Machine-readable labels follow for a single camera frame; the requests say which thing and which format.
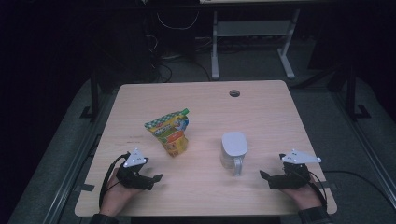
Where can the yellow green spouted refill pouch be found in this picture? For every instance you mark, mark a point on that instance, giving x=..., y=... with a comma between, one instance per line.
x=169, y=133

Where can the white lidded plastic container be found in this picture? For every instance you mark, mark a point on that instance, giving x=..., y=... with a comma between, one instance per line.
x=234, y=147

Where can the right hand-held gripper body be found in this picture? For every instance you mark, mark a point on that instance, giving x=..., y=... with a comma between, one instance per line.
x=291, y=179

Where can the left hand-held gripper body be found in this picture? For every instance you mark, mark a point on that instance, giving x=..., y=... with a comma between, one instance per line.
x=134, y=179

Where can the person's left hand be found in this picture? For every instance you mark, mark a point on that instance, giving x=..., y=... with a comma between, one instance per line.
x=116, y=197

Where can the person's right hand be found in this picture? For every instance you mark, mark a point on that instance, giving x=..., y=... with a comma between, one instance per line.
x=303, y=196

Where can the grey tape strip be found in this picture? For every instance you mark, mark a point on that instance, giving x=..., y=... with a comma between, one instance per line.
x=85, y=187
x=330, y=185

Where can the white metal desk frame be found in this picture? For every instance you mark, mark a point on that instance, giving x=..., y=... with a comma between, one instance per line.
x=253, y=28

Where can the black metal stand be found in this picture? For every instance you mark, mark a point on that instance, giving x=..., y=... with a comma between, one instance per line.
x=351, y=93
x=94, y=96

